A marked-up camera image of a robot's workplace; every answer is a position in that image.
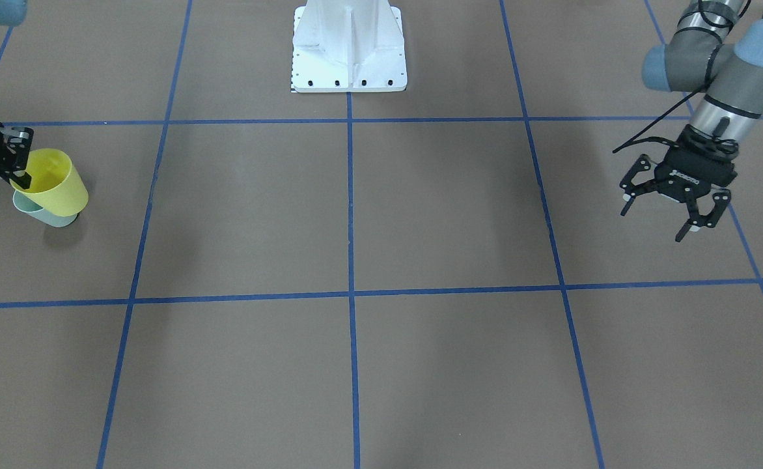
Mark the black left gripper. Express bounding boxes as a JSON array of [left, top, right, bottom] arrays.
[[619, 127, 739, 243]]

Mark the yellow plastic cup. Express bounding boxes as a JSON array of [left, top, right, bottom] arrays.
[[10, 149, 89, 217]]

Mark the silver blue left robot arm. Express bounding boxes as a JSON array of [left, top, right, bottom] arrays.
[[619, 1, 763, 242]]

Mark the green plastic cup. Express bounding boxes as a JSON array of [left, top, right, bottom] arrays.
[[12, 191, 79, 228]]

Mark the black camera cable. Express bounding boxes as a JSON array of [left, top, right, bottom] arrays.
[[613, 0, 753, 156]]

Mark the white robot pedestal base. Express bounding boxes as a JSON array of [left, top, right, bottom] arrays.
[[290, 1, 408, 93]]

